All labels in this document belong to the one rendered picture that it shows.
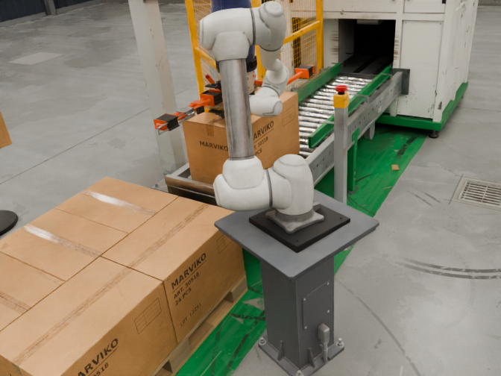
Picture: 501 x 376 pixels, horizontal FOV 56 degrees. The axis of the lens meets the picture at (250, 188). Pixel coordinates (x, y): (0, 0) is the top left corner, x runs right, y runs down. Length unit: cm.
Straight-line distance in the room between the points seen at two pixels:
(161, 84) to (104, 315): 199
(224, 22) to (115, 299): 119
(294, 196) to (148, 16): 200
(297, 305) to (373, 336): 60
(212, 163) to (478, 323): 161
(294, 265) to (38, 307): 109
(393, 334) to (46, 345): 161
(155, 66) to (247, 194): 191
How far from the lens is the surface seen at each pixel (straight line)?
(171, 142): 372
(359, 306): 270
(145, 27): 350
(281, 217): 192
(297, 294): 204
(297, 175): 182
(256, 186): 181
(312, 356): 235
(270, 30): 181
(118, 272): 224
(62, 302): 219
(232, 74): 179
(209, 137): 254
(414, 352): 252
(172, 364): 242
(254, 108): 228
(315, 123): 345
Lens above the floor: 188
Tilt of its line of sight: 30 degrees down
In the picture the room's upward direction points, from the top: 6 degrees counter-clockwise
